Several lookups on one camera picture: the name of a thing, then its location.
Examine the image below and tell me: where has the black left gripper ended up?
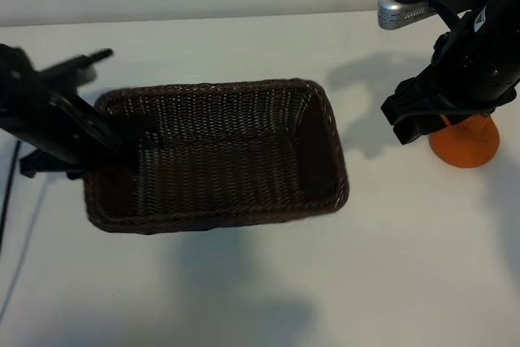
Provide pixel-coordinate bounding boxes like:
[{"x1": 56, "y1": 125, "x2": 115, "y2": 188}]
[{"x1": 19, "y1": 97, "x2": 158, "y2": 180}]

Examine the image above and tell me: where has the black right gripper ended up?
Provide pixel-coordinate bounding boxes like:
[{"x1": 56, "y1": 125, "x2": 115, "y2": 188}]
[{"x1": 380, "y1": 32, "x2": 520, "y2": 145}]

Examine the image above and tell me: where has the orange fruit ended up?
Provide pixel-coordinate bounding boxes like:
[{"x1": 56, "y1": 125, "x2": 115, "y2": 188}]
[{"x1": 429, "y1": 113, "x2": 501, "y2": 171}]

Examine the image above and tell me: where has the dark brown woven wicker basket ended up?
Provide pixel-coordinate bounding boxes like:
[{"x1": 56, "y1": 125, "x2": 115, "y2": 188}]
[{"x1": 83, "y1": 77, "x2": 350, "y2": 235}]

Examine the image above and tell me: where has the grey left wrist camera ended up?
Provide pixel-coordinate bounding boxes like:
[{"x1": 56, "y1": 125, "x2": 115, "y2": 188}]
[{"x1": 75, "y1": 65, "x2": 99, "y2": 85}]

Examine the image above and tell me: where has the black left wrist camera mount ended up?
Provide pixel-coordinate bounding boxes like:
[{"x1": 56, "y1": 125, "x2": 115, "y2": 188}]
[{"x1": 38, "y1": 48, "x2": 114, "y2": 80}]

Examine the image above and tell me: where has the thin black table cable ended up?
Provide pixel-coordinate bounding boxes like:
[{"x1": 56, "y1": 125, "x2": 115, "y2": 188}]
[{"x1": 0, "y1": 139, "x2": 22, "y2": 258}]

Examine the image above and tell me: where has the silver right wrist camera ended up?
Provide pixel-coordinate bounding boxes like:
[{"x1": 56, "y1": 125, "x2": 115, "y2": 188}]
[{"x1": 376, "y1": 0, "x2": 438, "y2": 32}]

